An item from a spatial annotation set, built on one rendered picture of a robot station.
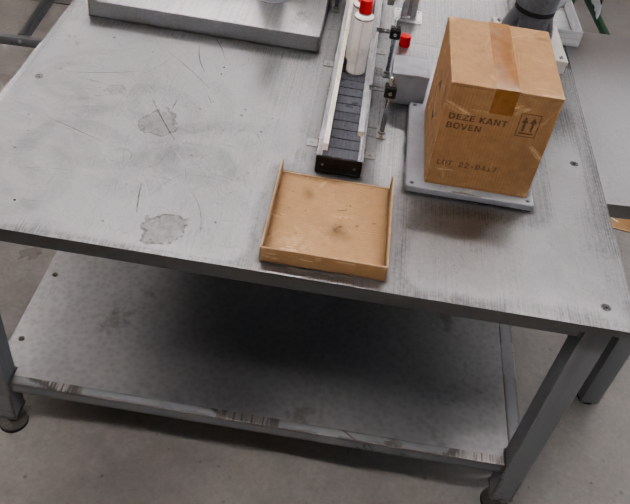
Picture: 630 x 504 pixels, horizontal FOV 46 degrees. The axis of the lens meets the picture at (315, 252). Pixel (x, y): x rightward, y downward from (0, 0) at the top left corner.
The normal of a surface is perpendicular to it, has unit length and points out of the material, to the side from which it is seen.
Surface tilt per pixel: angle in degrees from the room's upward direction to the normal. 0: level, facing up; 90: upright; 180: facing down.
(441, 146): 90
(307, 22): 0
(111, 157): 0
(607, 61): 0
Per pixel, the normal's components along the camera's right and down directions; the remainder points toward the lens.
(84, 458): 0.11, -0.71
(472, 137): -0.11, 0.69
